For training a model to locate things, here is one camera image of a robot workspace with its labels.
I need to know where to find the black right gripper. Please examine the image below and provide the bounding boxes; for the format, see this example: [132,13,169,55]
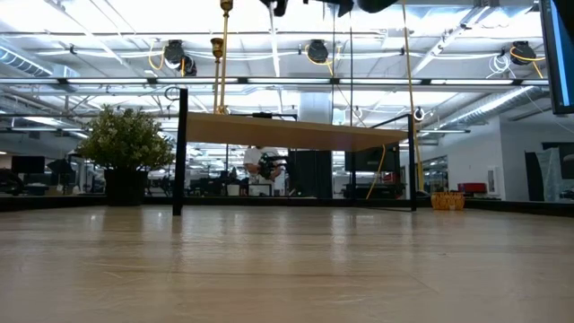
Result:
[258,0,356,19]

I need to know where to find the tall gold candlestick holder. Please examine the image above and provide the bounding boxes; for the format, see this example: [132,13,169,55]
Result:
[216,0,235,116]

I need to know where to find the white round disc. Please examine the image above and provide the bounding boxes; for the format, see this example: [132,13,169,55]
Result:
[429,190,467,213]

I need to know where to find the wooden shelf riser black legs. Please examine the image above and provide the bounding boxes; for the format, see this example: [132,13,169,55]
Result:
[171,87,418,217]

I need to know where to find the person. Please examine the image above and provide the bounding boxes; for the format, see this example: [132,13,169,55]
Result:
[242,144,289,197]

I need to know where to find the black cabinet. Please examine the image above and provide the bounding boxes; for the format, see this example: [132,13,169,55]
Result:
[286,149,335,200]

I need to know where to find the green potted plant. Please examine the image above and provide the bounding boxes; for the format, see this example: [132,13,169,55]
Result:
[74,102,177,208]

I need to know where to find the red storage box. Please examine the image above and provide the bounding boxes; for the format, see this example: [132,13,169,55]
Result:
[457,181,489,196]

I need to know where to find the black background monitor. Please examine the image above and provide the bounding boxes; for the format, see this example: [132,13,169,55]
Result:
[11,154,47,176]

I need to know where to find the blue screen computer monitor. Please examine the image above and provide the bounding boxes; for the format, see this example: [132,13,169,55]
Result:
[539,0,574,116]

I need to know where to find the black ceiling cable reel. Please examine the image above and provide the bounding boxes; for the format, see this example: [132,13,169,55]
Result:
[509,39,538,67]
[180,54,199,78]
[162,39,187,66]
[305,39,331,65]

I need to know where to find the yellow hanging cable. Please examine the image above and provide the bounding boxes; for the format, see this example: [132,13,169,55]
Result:
[399,0,426,195]

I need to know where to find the yellow curved cable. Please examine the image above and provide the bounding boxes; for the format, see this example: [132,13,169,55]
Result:
[364,143,387,201]

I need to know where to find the black aluminium table frame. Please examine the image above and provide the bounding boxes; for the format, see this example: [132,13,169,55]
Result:
[0,192,574,219]

